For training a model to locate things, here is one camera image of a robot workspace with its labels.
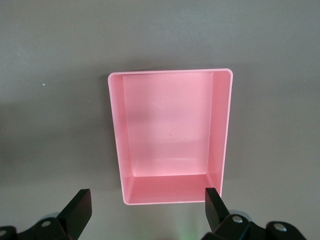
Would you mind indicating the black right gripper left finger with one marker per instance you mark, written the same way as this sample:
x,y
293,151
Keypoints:
x,y
75,217

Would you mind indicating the pink plastic box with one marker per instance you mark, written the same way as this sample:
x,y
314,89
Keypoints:
x,y
170,125

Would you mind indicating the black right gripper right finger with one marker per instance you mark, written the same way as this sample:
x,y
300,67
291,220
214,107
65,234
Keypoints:
x,y
217,215

